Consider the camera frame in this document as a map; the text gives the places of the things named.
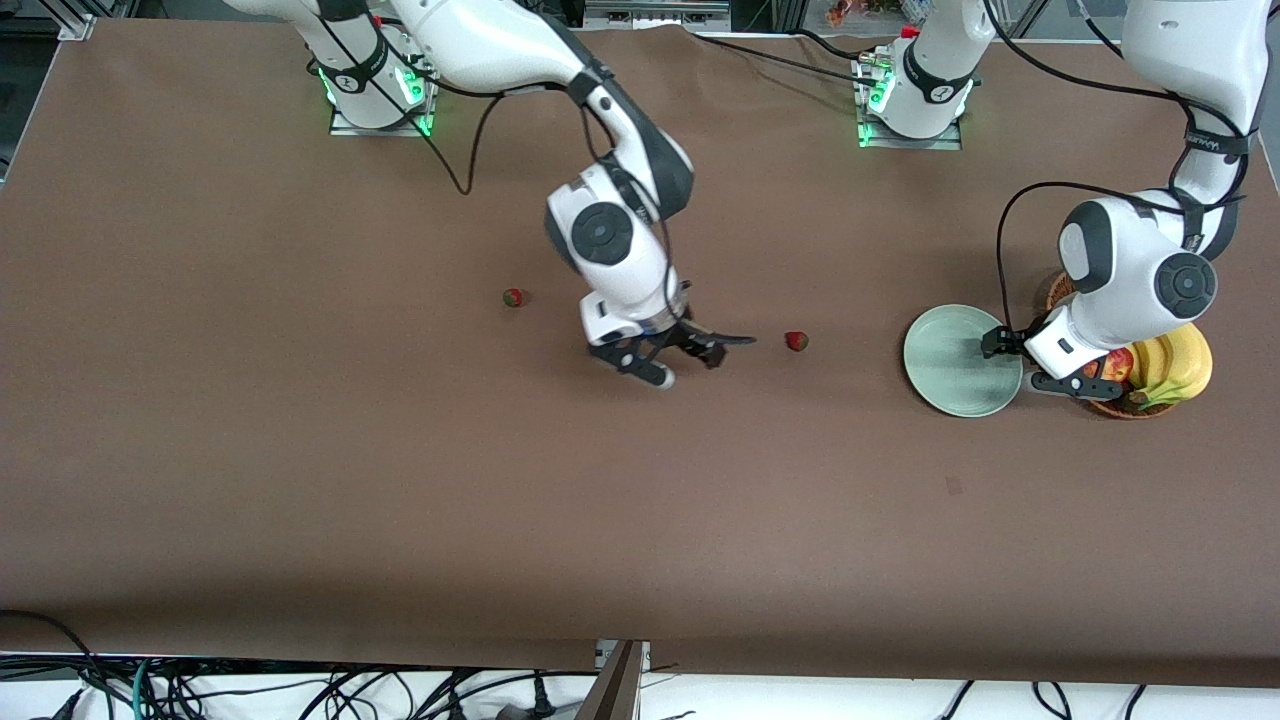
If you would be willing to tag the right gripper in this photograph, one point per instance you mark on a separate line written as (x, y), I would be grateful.
(689, 338)

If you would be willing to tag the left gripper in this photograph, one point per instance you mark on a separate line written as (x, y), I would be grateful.
(1000, 342)

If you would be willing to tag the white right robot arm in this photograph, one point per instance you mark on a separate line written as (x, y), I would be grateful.
(500, 40)

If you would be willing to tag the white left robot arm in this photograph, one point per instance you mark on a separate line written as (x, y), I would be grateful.
(1130, 260)

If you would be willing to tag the pale green round plate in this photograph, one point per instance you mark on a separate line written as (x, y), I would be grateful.
(950, 370)

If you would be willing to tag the red apple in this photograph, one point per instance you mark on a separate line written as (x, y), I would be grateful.
(1122, 368)

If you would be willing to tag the brown wicker basket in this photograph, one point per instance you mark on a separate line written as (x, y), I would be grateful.
(1120, 408)

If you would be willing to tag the medium yellow banana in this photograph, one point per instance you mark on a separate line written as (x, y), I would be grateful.
(1150, 370)

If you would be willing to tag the brown table cover sheet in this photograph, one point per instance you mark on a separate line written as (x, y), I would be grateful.
(700, 520)

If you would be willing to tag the yellow banana bunch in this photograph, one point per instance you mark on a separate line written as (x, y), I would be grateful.
(1185, 360)

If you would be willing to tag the orange background object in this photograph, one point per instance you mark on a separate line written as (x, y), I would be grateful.
(848, 12)

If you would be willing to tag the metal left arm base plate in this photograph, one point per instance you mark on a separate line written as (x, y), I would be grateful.
(940, 143)

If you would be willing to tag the aluminium frame post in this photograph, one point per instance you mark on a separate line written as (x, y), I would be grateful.
(615, 690)

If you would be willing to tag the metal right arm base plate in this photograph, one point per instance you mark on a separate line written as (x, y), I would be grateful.
(400, 130)

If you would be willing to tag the aluminium corner bracket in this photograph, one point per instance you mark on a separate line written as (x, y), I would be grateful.
(78, 28)

